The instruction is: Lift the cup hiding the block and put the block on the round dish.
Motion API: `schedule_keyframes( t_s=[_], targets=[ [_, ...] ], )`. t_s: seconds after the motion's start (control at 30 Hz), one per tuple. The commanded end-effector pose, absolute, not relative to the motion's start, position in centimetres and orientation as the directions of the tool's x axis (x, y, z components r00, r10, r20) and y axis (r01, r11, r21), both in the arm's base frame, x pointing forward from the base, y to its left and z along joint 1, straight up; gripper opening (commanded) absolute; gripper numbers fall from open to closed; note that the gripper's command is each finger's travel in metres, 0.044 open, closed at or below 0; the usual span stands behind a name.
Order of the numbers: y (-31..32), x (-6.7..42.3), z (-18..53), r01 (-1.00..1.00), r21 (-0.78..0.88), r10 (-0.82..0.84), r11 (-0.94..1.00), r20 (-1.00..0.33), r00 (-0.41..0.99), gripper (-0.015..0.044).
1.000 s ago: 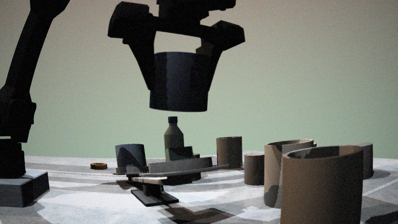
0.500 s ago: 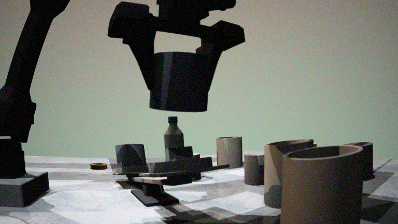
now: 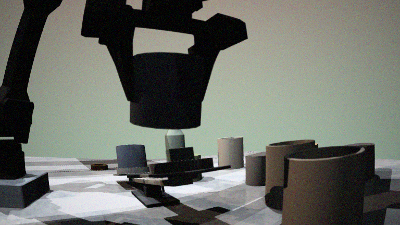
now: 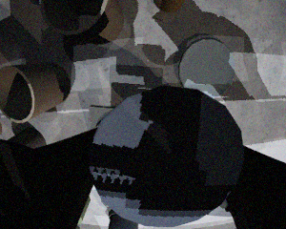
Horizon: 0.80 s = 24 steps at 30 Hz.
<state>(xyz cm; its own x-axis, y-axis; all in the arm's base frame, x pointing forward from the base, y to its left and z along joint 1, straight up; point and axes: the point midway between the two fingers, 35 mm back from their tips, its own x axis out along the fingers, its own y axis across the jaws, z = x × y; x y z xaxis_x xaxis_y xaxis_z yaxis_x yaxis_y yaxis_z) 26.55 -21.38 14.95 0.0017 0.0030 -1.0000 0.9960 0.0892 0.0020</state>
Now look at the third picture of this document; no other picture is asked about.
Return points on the grey bottle with dark blue cap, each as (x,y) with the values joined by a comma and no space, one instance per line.
(174,139)

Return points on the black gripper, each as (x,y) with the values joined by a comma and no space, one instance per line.
(114,23)

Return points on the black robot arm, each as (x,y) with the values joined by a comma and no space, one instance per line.
(16,109)

